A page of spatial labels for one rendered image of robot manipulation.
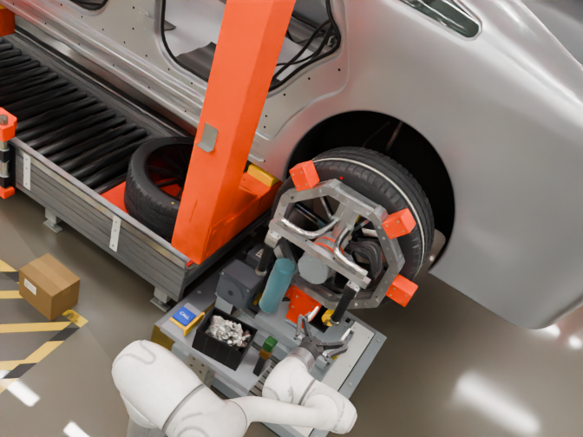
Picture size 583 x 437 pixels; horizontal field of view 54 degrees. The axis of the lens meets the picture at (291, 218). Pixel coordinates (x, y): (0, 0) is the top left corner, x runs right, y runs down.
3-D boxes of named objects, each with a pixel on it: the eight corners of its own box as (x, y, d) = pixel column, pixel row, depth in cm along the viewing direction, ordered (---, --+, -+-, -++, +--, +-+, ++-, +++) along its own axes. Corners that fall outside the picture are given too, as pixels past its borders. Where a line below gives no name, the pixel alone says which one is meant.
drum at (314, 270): (344, 264, 234) (357, 240, 226) (321, 292, 218) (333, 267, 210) (316, 246, 238) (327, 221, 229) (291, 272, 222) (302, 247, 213)
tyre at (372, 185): (358, 302, 273) (468, 241, 230) (337, 330, 256) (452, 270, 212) (270, 195, 271) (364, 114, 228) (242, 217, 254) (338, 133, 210)
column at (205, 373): (206, 399, 258) (225, 343, 232) (192, 414, 251) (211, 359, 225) (188, 386, 260) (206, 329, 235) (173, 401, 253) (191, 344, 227)
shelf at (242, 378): (270, 366, 230) (271, 361, 228) (246, 394, 218) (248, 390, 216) (186, 306, 240) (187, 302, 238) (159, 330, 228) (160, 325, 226)
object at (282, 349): (349, 342, 298) (356, 330, 292) (317, 388, 271) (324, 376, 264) (271, 289, 309) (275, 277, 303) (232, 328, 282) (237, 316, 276)
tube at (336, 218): (338, 225, 219) (348, 205, 213) (315, 250, 205) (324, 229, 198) (300, 202, 224) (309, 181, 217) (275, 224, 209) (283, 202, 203)
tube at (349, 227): (383, 253, 215) (394, 233, 208) (362, 280, 200) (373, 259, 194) (343, 229, 219) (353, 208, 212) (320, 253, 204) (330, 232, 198)
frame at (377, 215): (368, 323, 242) (424, 231, 208) (362, 332, 237) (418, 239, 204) (264, 254, 255) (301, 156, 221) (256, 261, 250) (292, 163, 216)
